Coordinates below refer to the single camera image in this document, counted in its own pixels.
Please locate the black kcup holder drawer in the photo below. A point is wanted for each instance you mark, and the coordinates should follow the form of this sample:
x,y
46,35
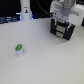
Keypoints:
x,y
62,29

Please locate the green white kcup pod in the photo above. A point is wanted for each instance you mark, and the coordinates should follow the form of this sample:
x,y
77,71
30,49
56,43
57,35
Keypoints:
x,y
19,50

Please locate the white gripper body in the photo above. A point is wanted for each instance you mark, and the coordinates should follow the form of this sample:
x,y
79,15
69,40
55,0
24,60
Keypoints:
x,y
67,10

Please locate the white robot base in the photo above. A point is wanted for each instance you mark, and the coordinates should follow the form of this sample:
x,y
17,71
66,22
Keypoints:
x,y
26,13

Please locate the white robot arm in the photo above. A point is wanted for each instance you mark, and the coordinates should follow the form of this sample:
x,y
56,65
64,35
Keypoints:
x,y
67,11

